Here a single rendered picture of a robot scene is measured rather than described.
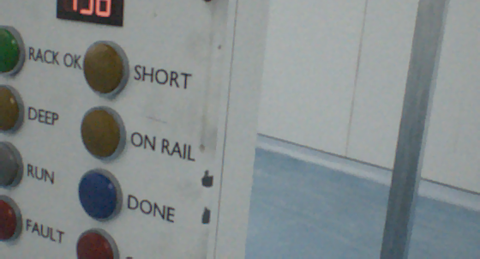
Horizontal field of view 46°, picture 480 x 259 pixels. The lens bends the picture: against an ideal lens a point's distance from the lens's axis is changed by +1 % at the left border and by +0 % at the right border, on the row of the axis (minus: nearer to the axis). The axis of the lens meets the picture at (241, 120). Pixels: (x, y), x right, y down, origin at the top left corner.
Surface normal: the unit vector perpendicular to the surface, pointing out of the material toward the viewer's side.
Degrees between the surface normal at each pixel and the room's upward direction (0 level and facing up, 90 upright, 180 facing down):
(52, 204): 90
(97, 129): 87
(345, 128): 90
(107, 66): 89
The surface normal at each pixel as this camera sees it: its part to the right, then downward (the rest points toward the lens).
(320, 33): -0.64, 0.10
